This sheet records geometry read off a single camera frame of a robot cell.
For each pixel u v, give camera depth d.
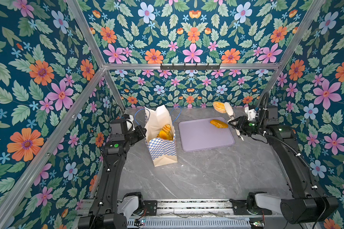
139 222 0.72
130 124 0.61
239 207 0.73
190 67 0.92
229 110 0.75
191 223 0.77
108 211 0.38
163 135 0.93
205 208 0.75
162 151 0.80
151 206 0.74
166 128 0.96
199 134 1.08
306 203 0.37
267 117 0.53
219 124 1.03
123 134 0.55
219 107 0.78
